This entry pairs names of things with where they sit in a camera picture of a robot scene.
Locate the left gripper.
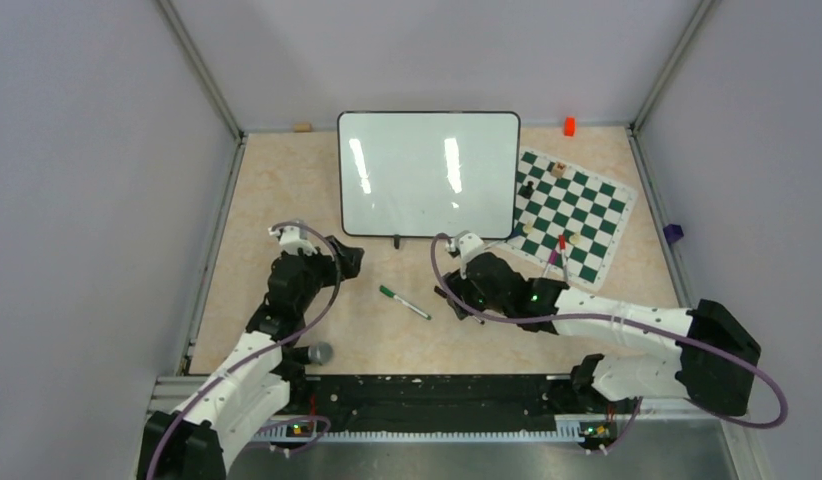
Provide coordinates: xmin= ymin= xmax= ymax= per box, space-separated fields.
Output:
xmin=291 ymin=235 xmax=363 ymax=313

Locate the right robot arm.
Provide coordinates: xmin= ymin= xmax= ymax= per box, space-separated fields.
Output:
xmin=439 ymin=252 xmax=761 ymax=417

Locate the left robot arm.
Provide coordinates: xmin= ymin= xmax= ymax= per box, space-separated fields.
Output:
xmin=136 ymin=225 xmax=365 ymax=479

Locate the green cap marker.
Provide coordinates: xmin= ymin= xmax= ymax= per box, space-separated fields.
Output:
xmin=379 ymin=285 xmax=432 ymax=320

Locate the blue cap marker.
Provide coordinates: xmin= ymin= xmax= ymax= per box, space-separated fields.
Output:
xmin=484 ymin=230 xmax=521 ymax=250

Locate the microphone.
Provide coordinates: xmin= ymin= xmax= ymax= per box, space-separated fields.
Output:
xmin=283 ymin=341 xmax=334 ymax=366

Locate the red cap marker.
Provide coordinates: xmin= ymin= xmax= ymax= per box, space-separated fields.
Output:
xmin=559 ymin=234 xmax=570 ymax=284

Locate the black chess piece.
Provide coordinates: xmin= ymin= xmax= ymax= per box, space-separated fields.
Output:
xmin=518 ymin=181 xmax=535 ymax=199

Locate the green white chess mat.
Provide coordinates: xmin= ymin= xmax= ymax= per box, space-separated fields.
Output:
xmin=496 ymin=148 xmax=638 ymax=291

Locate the orange block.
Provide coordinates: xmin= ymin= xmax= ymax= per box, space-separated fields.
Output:
xmin=563 ymin=116 xmax=577 ymax=137

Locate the purple block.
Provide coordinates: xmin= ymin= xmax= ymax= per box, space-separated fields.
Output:
xmin=662 ymin=224 xmax=685 ymax=245

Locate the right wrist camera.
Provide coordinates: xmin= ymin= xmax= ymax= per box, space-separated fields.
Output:
xmin=446 ymin=231 xmax=485 ymax=262

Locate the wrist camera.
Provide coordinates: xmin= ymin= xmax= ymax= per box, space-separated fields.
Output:
xmin=446 ymin=231 xmax=485 ymax=262
xmin=268 ymin=226 xmax=318 ymax=256

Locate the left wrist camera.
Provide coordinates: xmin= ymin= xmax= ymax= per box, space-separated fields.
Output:
xmin=268 ymin=226 xmax=318 ymax=256

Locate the white whiteboard black frame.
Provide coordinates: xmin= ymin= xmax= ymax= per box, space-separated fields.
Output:
xmin=337 ymin=111 xmax=521 ymax=239

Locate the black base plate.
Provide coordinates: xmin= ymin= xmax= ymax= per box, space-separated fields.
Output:
xmin=278 ymin=374 xmax=641 ymax=435

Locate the slotted cable duct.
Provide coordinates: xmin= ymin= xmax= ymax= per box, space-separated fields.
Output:
xmin=251 ymin=423 xmax=585 ymax=445

